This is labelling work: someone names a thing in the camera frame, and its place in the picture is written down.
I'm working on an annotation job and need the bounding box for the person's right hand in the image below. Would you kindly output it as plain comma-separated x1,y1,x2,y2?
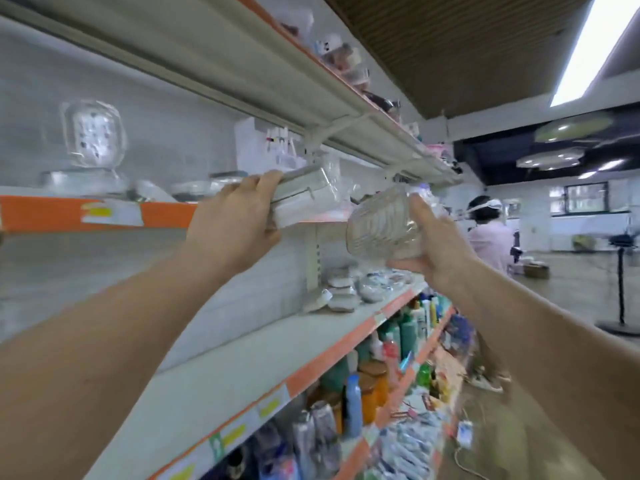
390,193,479,296

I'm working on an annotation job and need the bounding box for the person's left hand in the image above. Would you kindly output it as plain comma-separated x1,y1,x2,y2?
185,169,286,281

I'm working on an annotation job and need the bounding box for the long white clear plastic box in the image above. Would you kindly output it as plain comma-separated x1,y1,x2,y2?
268,157,348,232

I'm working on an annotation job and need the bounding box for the pile of soap dishes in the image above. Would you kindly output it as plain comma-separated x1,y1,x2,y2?
303,263,419,316

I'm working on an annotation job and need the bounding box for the soap dishes shelf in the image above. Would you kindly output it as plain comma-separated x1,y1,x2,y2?
38,167,253,204

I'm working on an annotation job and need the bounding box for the orange metal store shelving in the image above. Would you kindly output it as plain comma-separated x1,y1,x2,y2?
0,0,466,480

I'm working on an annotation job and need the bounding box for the person's right forearm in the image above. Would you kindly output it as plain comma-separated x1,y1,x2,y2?
440,257,640,480

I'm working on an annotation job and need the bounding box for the person's left forearm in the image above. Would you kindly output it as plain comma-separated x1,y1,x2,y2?
0,245,241,480

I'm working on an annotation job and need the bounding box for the yellow shelf price label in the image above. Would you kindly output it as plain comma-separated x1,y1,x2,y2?
255,385,291,421
155,445,216,480
210,415,251,456
82,199,144,228

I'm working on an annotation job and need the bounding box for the white pen organizer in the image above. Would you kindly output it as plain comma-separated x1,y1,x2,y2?
235,117,307,176

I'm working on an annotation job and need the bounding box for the pink plastic bottle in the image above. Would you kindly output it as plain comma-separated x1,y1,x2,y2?
382,333,401,381

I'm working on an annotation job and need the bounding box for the brown can orange lid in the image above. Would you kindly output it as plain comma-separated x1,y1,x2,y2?
358,375,379,426
362,359,393,404

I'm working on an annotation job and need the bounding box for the round ceiling light panel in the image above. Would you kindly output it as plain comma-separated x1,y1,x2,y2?
533,113,614,144
517,147,586,171

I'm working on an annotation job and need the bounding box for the dark framed window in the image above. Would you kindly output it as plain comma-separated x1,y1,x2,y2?
563,181,611,216

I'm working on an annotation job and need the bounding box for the blue plastic bottle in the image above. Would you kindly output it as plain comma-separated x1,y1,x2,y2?
345,373,364,438

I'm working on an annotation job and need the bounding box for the black standing fan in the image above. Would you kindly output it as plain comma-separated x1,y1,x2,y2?
595,233,640,341

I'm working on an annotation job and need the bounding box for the row of packaged goods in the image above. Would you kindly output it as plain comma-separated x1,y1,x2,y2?
275,7,403,121

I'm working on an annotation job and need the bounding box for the long bright ceiling light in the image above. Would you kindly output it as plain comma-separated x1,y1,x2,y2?
550,0,640,108

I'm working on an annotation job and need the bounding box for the white power cable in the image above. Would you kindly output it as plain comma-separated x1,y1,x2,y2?
455,445,493,480

